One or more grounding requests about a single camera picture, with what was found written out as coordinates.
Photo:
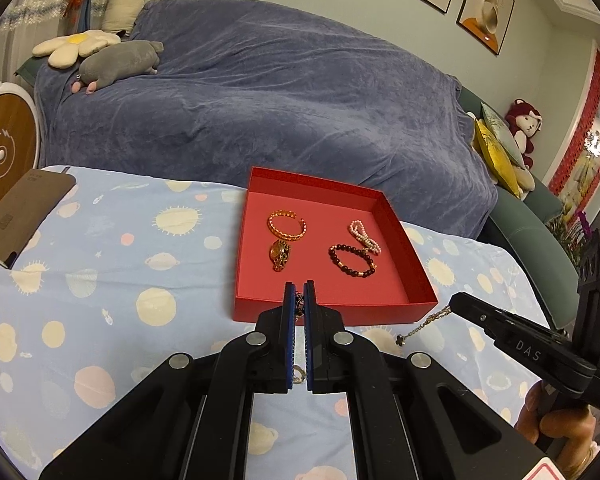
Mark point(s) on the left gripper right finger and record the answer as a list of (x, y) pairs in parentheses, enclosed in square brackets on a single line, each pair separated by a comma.
[(410, 418)]

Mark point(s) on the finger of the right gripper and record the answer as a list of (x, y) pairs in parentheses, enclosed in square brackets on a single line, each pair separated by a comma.
[(485, 317)]

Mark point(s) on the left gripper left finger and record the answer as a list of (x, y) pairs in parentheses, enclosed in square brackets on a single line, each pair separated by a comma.
[(190, 417)]

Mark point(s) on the gold hoop earring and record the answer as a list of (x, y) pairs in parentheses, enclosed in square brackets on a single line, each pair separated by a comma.
[(298, 305)]

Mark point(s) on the red jewelry tray box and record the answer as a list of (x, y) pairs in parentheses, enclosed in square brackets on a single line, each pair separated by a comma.
[(355, 252)]

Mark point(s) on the person's right hand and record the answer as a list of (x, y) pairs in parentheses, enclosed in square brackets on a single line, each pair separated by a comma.
[(575, 425)]

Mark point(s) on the teal green sofa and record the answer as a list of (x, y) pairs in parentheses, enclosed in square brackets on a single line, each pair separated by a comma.
[(520, 227)]

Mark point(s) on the yellow gold cushion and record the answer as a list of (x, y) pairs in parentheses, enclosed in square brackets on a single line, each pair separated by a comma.
[(496, 159)]

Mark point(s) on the amber gold pendant brooch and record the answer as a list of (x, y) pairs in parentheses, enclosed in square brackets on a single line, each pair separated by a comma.
[(279, 253)]

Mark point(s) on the silver green cushion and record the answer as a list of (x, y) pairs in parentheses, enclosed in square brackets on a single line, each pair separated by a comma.
[(499, 127)]

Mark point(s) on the red monkey plush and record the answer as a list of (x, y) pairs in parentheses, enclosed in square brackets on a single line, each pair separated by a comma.
[(524, 121)]

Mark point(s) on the round wooden white device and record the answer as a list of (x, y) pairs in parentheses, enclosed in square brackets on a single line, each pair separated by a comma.
[(19, 135)]

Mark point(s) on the blue-grey sofa blanket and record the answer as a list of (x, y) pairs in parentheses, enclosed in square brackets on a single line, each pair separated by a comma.
[(246, 83)]

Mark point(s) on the grey plush toy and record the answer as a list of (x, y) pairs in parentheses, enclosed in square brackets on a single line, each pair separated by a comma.
[(119, 61)]

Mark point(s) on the flower shaped cushion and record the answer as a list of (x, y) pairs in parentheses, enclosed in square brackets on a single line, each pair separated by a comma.
[(62, 52)]

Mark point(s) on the white sheer curtain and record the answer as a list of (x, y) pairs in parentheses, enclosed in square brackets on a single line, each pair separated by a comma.
[(23, 25)]

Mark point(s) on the gold chain bangle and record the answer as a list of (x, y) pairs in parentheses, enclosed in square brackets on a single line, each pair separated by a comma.
[(286, 225)]

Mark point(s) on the orange framed wall picture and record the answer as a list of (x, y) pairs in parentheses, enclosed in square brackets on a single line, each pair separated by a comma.
[(487, 21)]

